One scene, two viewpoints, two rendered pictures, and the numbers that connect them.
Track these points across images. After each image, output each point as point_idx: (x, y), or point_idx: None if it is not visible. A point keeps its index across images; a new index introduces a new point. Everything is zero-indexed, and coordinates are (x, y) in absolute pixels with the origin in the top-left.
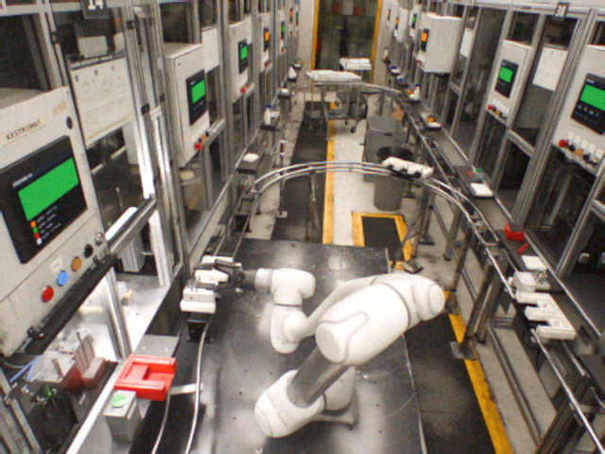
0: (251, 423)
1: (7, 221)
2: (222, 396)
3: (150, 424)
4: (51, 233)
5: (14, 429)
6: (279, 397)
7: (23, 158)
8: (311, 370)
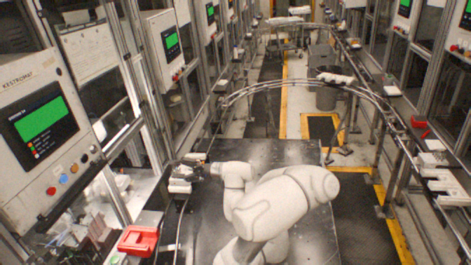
0: None
1: (9, 144)
2: (197, 252)
3: None
4: (47, 149)
5: None
6: (227, 256)
7: (19, 99)
8: (242, 240)
